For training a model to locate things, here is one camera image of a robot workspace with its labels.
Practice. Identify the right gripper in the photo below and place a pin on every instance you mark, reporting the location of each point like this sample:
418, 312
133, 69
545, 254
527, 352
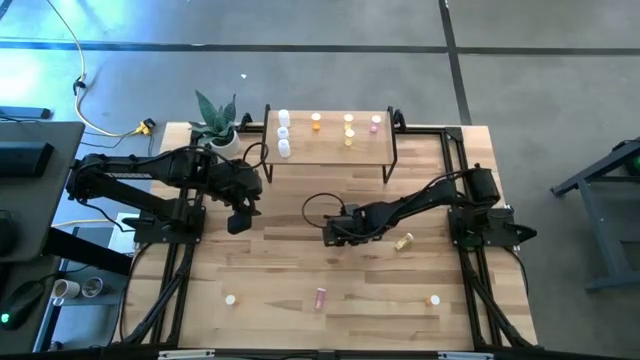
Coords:
362, 220

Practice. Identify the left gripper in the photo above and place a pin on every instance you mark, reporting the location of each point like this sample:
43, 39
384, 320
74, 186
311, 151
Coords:
235, 182

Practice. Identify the large white medicine bottle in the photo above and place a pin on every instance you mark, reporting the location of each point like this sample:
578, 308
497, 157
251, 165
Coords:
284, 148

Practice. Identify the clear medicine bottle white cap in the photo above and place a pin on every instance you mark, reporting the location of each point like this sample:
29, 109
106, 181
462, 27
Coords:
284, 117
283, 132

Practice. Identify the pink medicine bottle white cap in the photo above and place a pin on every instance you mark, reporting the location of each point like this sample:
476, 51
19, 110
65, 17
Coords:
320, 299
375, 123

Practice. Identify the orange medicine bottle white cap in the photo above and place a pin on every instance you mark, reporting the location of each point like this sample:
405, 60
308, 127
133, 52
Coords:
230, 300
434, 300
316, 121

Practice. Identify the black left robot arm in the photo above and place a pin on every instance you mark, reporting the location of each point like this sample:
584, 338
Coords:
140, 167

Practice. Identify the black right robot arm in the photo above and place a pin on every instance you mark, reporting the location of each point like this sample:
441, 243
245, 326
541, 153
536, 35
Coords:
425, 200

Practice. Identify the wooden shelf black legs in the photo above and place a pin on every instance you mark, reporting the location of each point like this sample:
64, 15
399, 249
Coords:
327, 150

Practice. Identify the green plant white pot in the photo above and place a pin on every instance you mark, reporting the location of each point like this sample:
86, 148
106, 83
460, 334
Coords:
226, 146

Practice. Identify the black clamp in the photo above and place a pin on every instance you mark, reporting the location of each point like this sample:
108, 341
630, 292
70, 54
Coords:
245, 121
398, 119

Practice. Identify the yellow power plug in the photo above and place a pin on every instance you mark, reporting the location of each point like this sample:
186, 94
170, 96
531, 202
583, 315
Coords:
144, 129

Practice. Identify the white power box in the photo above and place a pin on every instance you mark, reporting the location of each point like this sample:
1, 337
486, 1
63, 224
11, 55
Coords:
122, 235

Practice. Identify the black diagonal beam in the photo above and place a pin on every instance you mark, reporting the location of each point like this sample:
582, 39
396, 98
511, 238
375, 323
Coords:
90, 252

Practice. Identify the grey round cup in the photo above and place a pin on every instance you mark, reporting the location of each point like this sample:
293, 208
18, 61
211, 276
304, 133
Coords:
92, 286

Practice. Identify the dark grey desk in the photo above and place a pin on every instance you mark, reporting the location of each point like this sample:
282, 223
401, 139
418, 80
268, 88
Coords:
40, 220

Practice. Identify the black rectangular box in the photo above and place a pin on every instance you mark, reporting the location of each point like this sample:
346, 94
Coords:
25, 160

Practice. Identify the dark flat bar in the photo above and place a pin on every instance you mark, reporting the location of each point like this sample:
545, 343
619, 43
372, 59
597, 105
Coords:
25, 113

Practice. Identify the black computer mouse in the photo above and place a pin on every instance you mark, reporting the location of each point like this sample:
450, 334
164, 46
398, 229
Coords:
22, 302

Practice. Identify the dark grey metal stand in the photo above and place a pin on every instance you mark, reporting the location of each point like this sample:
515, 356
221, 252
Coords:
607, 250

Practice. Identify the green ball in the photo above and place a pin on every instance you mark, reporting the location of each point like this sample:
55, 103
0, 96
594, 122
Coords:
636, 165

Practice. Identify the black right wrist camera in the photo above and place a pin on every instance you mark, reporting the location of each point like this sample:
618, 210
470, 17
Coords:
337, 237

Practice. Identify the black aluminium table frame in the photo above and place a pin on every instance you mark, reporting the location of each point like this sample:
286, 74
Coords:
444, 147

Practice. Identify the silver metal bracket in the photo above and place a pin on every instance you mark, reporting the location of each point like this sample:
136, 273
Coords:
465, 356
185, 354

